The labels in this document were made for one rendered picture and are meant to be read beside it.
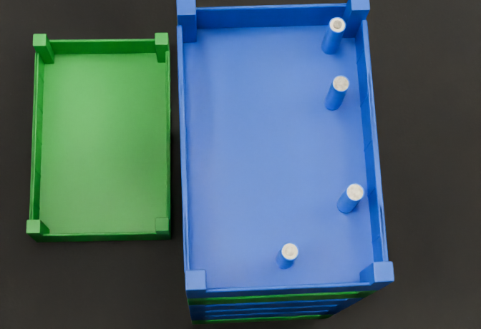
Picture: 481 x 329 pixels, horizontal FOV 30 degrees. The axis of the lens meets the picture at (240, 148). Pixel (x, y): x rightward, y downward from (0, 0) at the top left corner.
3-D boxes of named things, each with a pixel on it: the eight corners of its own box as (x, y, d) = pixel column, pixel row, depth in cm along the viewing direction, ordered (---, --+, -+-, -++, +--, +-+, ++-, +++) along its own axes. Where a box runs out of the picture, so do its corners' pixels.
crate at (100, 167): (41, 52, 141) (32, 33, 133) (170, 51, 142) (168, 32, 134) (35, 242, 133) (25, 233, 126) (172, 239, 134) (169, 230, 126)
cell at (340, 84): (348, 74, 92) (339, 94, 98) (331, 75, 92) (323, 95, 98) (350, 91, 92) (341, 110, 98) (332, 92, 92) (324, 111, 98)
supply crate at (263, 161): (177, 27, 100) (175, -3, 92) (357, 22, 101) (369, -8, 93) (185, 298, 92) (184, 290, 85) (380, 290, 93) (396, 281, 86)
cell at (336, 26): (320, 39, 100) (328, 16, 94) (336, 38, 100) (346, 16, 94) (321, 54, 99) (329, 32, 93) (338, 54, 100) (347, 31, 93)
